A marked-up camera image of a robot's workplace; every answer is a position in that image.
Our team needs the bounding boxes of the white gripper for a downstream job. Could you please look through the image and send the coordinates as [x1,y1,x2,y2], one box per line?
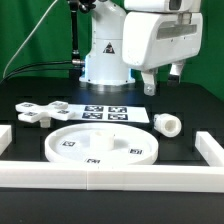
[122,12,203,96]

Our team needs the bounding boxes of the white round table top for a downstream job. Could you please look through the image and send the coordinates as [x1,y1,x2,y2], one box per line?
[45,123,158,166]

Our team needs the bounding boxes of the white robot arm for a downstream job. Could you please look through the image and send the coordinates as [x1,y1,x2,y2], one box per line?
[80,0,203,96]

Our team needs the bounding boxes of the white marker sheet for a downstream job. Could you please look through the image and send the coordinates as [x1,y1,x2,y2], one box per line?
[68,104,150,123]

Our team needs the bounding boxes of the white right fence bar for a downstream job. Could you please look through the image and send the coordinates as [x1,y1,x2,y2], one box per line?
[195,131,224,167]

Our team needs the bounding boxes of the white fence bar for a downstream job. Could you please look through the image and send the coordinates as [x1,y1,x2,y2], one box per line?
[0,161,224,193]
[195,131,224,167]
[0,125,12,156]

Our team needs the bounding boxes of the white front fence bar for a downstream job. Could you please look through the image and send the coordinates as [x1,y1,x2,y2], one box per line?
[0,161,224,193]

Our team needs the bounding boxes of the white cross-shaped table base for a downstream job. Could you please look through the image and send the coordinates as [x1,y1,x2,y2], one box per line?
[15,101,75,128]

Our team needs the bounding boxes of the white left fence bar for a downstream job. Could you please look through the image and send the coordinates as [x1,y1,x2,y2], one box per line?
[0,125,12,156]

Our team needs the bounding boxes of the grey cable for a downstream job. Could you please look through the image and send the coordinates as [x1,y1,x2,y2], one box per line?
[2,0,59,79]

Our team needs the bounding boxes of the black cable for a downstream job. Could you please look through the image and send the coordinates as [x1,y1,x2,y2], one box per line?
[0,59,75,84]

